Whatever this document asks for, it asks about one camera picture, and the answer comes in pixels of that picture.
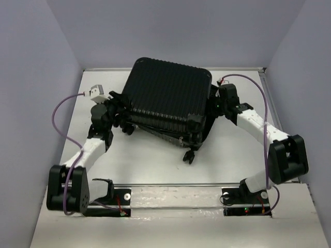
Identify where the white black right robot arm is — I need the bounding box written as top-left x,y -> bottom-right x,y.
215,84 -> 309,203

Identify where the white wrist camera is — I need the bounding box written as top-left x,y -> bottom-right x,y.
88,84 -> 109,104
217,78 -> 230,86

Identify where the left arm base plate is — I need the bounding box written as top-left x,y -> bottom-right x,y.
83,178 -> 132,218

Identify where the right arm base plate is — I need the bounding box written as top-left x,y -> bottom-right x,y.
219,188 -> 271,217

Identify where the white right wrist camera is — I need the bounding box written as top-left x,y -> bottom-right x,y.
217,78 -> 230,86

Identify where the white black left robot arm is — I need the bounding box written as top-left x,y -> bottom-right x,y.
46,97 -> 117,215

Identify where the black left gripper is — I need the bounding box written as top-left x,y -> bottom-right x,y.
97,92 -> 131,131

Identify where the aluminium mounting rail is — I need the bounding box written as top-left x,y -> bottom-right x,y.
114,183 -> 239,188

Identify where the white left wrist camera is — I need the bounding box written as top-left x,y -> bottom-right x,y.
88,84 -> 109,104

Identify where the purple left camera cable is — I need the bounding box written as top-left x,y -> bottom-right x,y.
52,92 -> 91,215

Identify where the black hard-shell suitcase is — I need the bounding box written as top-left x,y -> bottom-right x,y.
109,57 -> 212,164

